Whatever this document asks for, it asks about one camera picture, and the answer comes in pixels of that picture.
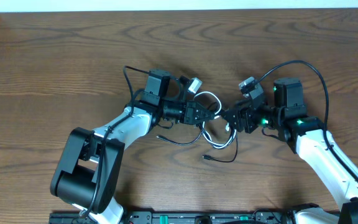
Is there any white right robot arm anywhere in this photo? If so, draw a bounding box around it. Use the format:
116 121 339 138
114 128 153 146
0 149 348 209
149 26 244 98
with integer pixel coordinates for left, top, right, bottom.
221 77 358 223

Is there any black mounting rail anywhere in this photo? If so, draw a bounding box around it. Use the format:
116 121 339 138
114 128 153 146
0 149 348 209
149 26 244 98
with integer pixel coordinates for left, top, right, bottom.
48 208 341 224

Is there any black micro USB cable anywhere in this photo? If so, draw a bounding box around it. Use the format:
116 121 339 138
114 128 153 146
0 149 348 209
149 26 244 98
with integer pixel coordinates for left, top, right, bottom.
202 133 239 164

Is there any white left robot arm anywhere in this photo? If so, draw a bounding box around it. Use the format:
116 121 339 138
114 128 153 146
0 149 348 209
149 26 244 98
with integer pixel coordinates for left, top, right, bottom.
50 69 215 223

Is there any white USB cable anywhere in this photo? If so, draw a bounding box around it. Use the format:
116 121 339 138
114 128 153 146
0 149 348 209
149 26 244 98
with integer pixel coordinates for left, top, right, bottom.
193 91 238 149

